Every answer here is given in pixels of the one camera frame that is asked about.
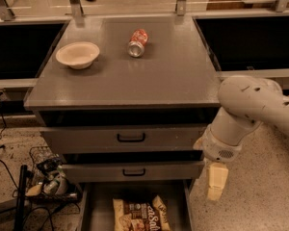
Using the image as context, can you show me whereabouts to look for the metal railing post left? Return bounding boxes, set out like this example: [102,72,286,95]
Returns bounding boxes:
[0,0,14,21]

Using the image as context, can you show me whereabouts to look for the brown chip bag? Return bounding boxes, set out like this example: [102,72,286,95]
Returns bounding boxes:
[113,195,171,231]

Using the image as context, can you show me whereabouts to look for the black middle drawer handle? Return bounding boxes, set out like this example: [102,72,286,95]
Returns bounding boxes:
[122,168,146,177]

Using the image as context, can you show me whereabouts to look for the black top drawer handle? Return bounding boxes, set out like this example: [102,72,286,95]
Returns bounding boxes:
[117,133,146,143]

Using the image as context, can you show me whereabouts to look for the metal railing post centre-left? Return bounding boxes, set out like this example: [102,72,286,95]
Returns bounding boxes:
[69,0,83,17]

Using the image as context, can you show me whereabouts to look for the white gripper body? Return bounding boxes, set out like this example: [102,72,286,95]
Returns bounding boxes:
[193,125,242,163]

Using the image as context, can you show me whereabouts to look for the black wire basket with items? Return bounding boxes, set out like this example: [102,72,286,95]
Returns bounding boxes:
[25,146,81,203]

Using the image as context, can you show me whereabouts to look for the grey top drawer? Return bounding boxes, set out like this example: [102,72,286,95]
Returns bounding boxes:
[40,124,206,154]

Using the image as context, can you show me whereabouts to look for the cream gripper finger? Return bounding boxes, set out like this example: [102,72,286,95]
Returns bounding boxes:
[207,162,228,201]

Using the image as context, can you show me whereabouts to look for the red soda can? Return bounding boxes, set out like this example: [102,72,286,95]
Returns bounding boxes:
[127,29,148,58]

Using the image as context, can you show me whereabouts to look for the white paper bowl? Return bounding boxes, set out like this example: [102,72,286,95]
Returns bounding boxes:
[56,41,100,69]

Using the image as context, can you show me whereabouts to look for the black floor cable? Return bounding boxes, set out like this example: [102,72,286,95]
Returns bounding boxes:
[0,113,20,191]

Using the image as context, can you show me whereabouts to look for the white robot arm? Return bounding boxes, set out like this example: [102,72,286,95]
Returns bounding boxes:
[194,75,289,201]

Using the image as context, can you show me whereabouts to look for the grey open bottom drawer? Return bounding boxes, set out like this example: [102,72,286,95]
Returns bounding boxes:
[77,180,196,231]

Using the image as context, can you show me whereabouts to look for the black metal stand post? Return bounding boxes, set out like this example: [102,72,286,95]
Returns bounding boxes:
[13,165,27,231]

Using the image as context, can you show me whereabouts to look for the grey middle drawer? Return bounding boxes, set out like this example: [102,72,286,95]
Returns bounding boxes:
[63,161,204,183]

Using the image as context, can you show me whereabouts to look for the black drawer handle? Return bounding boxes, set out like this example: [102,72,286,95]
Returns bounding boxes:
[117,133,146,143]
[122,168,146,177]

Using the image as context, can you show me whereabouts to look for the grey metal drawer cabinet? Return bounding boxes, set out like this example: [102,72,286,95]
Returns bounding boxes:
[23,14,230,231]

